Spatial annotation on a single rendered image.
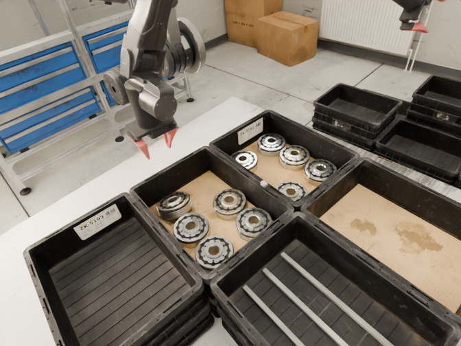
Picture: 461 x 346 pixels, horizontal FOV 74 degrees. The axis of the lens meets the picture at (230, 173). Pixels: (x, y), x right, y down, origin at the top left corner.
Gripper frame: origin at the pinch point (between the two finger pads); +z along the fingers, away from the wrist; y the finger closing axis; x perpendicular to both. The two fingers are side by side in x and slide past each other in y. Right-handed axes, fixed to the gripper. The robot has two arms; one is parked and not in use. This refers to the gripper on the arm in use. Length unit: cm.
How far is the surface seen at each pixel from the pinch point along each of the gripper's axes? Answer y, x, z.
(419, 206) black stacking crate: 49, -51, 18
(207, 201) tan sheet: 9.0, -5.1, 23.9
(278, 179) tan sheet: 32.3, -14.2, 23.4
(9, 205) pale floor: -65, 158, 115
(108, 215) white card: -18.0, 6.2, 18.0
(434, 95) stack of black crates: 180, -9, 57
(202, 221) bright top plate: 2.1, -12.3, 20.8
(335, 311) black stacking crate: 11, -53, 22
